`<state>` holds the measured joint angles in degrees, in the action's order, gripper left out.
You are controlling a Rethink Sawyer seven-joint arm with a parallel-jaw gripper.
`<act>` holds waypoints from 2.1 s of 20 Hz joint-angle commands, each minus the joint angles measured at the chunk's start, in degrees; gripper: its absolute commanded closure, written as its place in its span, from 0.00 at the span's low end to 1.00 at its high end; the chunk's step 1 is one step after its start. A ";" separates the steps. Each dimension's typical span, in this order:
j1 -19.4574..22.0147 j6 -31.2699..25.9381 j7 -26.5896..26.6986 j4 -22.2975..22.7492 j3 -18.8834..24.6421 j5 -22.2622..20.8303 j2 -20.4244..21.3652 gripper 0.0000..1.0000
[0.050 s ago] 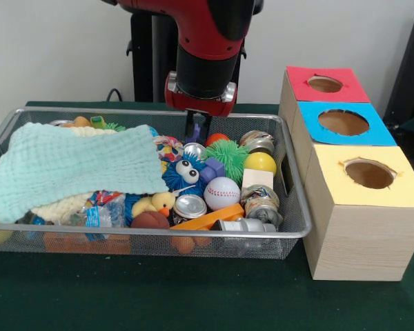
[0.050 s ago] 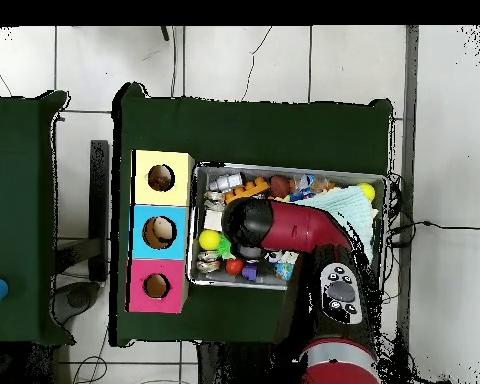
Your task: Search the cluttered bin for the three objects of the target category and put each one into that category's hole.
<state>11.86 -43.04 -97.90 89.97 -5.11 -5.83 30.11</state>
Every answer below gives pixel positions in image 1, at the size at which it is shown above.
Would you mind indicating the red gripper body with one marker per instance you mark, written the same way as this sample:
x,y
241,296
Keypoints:
x,y
200,106

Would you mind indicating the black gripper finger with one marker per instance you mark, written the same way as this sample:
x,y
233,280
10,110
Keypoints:
x,y
190,122
206,127

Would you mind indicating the purple plastic block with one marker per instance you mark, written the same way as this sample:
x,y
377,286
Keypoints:
x,y
197,130

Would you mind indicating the mint green waffle cloth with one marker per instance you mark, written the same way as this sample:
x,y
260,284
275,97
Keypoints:
x,y
72,165

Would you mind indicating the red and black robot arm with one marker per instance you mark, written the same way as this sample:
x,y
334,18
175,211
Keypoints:
x,y
207,69

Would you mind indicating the wooden box with three holes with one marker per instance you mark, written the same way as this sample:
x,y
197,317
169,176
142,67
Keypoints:
x,y
359,241

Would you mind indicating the green spiky ball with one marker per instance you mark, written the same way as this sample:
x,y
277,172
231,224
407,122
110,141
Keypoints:
x,y
224,153

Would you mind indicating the blue spiky toy with eyes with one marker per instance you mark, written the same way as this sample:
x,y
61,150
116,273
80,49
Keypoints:
x,y
172,179

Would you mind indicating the yellow plastic ball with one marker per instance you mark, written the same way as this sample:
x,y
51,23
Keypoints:
x,y
260,162

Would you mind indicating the white baseball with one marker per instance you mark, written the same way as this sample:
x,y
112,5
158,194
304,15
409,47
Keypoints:
x,y
221,193

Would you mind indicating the plain wooden block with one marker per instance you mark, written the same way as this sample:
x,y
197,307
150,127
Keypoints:
x,y
257,178

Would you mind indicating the orange plastic building block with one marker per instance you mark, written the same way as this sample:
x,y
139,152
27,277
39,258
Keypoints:
x,y
224,212

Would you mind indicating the crushed drink can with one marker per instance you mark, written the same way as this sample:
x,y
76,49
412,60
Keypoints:
x,y
260,203

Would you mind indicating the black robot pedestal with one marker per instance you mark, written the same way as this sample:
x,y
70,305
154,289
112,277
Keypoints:
x,y
143,69

